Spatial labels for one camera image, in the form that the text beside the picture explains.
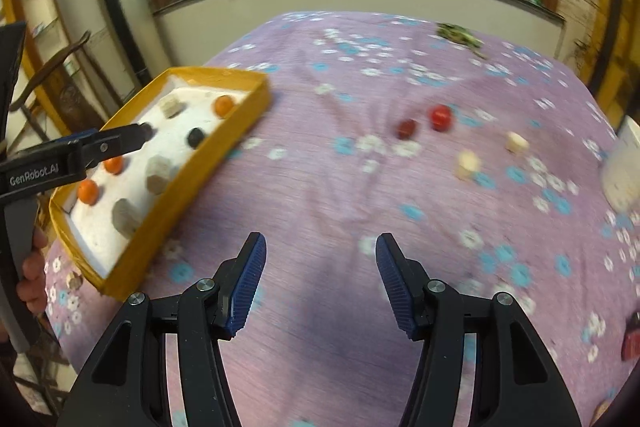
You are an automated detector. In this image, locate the round beige sugarcane slice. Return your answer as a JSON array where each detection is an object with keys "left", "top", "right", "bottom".
[{"left": 157, "top": 93, "right": 184, "bottom": 119}]

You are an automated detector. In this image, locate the small orange tangerine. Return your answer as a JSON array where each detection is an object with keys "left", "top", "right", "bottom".
[{"left": 102, "top": 156, "right": 124, "bottom": 176}]

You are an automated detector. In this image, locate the small white sugarcane piece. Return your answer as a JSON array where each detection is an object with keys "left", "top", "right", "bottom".
[{"left": 506, "top": 131, "right": 529, "bottom": 155}]

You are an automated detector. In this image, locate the person's left hand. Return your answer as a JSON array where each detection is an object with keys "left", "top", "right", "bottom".
[{"left": 16, "top": 227, "right": 48, "bottom": 315}]

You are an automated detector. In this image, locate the red jujube date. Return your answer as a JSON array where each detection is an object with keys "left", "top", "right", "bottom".
[{"left": 396, "top": 118, "right": 418, "bottom": 141}]

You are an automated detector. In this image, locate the large orange tangerine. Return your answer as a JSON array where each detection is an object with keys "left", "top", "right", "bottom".
[{"left": 212, "top": 95, "right": 235, "bottom": 119}]

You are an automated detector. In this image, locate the white standing air conditioner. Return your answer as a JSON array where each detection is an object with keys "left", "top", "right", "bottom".
[{"left": 96, "top": 0, "right": 171, "bottom": 88}]

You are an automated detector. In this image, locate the dark wooden chair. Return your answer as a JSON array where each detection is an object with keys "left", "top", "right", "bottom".
[{"left": 9, "top": 30, "right": 122, "bottom": 140}]

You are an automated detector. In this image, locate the red cherry tomato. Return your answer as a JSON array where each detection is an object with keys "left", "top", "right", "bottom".
[{"left": 430, "top": 105, "right": 454, "bottom": 132}]

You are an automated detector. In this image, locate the white patterned paper cup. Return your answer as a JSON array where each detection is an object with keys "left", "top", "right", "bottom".
[{"left": 601, "top": 116, "right": 640, "bottom": 213}]

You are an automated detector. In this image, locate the green leafy vegetable bunch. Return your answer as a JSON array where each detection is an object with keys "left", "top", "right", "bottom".
[{"left": 437, "top": 23, "right": 485, "bottom": 58}]

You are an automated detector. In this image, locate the large beige sugarcane chunk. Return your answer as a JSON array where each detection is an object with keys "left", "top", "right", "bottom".
[{"left": 145, "top": 155, "right": 174, "bottom": 195}]

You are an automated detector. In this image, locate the dark wrinkled prune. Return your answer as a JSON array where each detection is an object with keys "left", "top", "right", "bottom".
[{"left": 186, "top": 128, "right": 206, "bottom": 150}]

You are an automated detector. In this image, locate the dark purple plum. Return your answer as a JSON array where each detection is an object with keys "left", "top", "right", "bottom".
[{"left": 140, "top": 122, "right": 154, "bottom": 141}]

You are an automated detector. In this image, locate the yellow-rimmed white foam tray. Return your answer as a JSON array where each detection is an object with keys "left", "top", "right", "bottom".
[{"left": 49, "top": 67, "right": 271, "bottom": 300}]

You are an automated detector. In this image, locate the purple floral tablecloth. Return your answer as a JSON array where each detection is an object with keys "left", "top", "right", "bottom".
[{"left": 44, "top": 10, "right": 640, "bottom": 427}]

